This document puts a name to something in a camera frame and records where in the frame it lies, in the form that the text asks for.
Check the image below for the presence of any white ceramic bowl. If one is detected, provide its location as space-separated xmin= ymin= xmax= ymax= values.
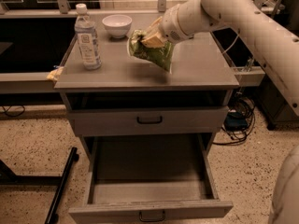
xmin=102 ymin=14 xmax=133 ymax=38

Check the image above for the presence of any open grey middle drawer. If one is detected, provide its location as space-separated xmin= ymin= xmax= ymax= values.
xmin=69 ymin=133 xmax=233 ymax=224

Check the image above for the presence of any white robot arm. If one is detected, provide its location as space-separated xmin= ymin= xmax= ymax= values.
xmin=142 ymin=0 xmax=299 ymax=224

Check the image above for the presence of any closed grey upper drawer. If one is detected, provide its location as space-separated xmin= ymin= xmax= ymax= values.
xmin=67 ymin=106 xmax=228 ymax=136

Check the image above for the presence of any black drawer handle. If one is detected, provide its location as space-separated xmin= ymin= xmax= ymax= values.
xmin=138 ymin=210 xmax=165 ymax=223
xmin=136 ymin=116 xmax=163 ymax=125

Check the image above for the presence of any green jalapeno chip bag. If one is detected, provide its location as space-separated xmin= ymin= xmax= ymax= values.
xmin=127 ymin=30 xmax=175 ymax=72

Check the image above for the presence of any black upper drawer handle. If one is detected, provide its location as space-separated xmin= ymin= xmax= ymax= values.
xmin=136 ymin=116 xmax=163 ymax=125

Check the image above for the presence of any grey metal side rail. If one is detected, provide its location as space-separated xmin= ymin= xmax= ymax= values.
xmin=0 ymin=72 xmax=56 ymax=94

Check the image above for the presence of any black cable loop left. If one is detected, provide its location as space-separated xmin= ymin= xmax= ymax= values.
xmin=0 ymin=105 xmax=26 ymax=118

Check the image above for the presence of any black stand base bar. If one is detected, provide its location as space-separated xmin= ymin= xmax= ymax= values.
xmin=45 ymin=147 xmax=79 ymax=224

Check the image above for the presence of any dark cabinet at right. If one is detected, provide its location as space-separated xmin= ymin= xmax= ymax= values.
xmin=254 ymin=76 xmax=299 ymax=130

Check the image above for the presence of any blue box on floor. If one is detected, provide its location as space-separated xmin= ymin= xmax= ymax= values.
xmin=224 ymin=112 xmax=248 ymax=131

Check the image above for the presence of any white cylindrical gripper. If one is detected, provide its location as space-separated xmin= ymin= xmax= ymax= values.
xmin=141 ymin=0 xmax=226 ymax=48

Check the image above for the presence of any yellow sponge on rail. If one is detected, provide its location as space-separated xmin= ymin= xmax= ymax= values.
xmin=47 ymin=67 xmax=64 ymax=81

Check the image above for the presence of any clear plastic water bottle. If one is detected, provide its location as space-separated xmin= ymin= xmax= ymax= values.
xmin=74 ymin=4 xmax=101 ymax=70

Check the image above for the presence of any black floor cable bundle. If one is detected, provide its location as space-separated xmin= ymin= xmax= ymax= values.
xmin=212 ymin=95 xmax=257 ymax=147

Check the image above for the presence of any grey drawer cabinet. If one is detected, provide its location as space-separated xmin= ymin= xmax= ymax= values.
xmin=54 ymin=12 xmax=240 ymax=224

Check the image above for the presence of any black middle drawer handle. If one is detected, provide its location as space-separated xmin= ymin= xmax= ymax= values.
xmin=138 ymin=210 xmax=165 ymax=223

